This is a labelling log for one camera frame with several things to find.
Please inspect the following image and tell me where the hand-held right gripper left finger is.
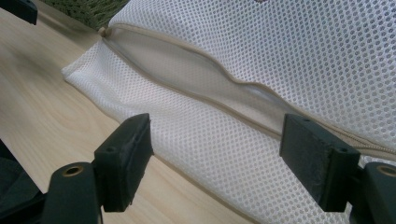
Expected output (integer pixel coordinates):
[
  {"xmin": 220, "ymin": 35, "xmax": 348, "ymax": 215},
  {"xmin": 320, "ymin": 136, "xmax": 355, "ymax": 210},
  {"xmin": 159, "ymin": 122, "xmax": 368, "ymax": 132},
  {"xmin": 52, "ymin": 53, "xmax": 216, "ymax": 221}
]
[{"xmin": 92, "ymin": 113, "xmax": 154, "ymax": 214}]

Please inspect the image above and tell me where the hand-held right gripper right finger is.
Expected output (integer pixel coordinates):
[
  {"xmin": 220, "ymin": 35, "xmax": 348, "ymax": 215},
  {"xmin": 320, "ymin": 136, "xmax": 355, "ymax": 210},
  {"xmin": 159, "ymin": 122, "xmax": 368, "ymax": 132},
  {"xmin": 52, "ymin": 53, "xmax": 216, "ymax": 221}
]
[{"xmin": 278, "ymin": 113, "xmax": 362, "ymax": 213}]

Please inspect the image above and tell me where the green woven plastic basket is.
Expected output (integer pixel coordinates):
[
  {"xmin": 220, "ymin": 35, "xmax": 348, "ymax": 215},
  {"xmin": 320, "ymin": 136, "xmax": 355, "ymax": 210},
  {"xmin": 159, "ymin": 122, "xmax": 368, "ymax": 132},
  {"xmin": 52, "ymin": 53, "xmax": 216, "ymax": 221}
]
[{"xmin": 39, "ymin": 0, "xmax": 131, "ymax": 31}]

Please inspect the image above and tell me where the white mesh laundry bag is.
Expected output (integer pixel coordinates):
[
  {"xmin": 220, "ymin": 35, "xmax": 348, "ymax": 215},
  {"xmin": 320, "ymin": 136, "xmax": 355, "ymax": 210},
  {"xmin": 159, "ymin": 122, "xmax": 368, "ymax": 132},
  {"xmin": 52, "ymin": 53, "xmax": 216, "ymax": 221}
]
[{"xmin": 61, "ymin": 0, "xmax": 396, "ymax": 224}]

